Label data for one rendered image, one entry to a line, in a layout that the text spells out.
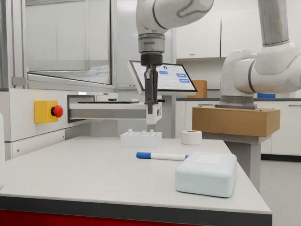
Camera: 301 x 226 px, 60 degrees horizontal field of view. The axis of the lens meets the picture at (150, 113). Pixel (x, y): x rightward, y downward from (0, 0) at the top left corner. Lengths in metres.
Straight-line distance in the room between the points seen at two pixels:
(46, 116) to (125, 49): 2.17
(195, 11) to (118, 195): 0.51
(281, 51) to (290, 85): 0.14
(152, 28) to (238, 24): 3.67
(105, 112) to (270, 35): 0.72
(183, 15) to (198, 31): 3.72
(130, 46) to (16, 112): 2.23
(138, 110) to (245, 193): 0.61
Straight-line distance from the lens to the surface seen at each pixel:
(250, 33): 4.47
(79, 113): 1.07
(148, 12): 0.86
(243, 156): 1.27
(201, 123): 1.22
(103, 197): 0.45
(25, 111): 0.85
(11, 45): 0.82
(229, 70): 1.29
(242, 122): 1.16
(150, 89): 0.84
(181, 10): 0.76
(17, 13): 0.87
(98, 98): 1.36
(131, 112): 1.00
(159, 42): 0.87
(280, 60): 1.16
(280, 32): 1.18
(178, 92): 2.01
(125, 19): 3.02
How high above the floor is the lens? 0.92
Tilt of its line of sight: 4 degrees down
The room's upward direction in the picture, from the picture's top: straight up
